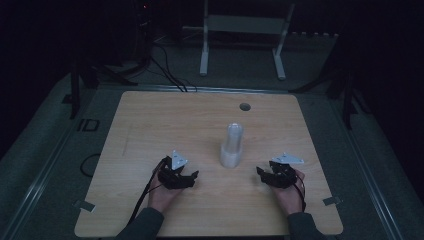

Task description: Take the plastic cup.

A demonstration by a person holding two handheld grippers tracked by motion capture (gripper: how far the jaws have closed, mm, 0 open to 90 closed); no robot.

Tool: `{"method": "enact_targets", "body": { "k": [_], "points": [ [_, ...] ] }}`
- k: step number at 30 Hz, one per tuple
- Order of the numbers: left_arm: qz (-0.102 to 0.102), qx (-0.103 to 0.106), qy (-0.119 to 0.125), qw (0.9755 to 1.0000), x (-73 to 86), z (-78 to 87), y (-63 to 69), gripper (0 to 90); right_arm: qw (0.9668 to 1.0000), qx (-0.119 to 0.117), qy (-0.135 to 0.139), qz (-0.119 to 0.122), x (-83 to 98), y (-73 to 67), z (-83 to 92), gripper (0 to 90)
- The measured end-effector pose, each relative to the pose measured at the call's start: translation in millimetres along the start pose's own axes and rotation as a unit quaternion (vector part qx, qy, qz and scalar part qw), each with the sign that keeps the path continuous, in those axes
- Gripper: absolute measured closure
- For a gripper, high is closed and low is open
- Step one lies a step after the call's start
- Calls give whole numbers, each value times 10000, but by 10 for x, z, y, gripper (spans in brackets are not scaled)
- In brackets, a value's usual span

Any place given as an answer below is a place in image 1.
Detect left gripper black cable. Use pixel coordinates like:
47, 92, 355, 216
127, 156, 169, 226

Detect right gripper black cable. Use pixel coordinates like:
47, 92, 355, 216
292, 173, 307, 213

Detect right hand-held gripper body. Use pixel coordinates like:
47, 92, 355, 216
269, 152, 305, 190

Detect person's left hand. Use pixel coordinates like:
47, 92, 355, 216
147, 168, 183, 214

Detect person's right hand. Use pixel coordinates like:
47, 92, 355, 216
273, 169, 306, 216

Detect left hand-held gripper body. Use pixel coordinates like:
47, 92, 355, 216
157, 149, 189, 190

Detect black floor cables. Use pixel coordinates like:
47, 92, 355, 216
148, 41, 198, 93

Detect black cable loop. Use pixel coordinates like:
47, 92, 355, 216
79, 152, 103, 178

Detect white metal stand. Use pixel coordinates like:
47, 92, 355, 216
199, 0, 296, 81

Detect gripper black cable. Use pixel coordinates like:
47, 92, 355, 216
292, 173, 307, 213
127, 156, 169, 226

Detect stack of clear cups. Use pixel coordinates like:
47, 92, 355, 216
218, 122, 245, 169

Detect grey tape piece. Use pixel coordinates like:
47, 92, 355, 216
322, 196, 343, 207
73, 199, 97, 213

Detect black tripod stand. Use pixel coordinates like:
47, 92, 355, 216
289, 64, 372, 131
67, 58, 138, 120

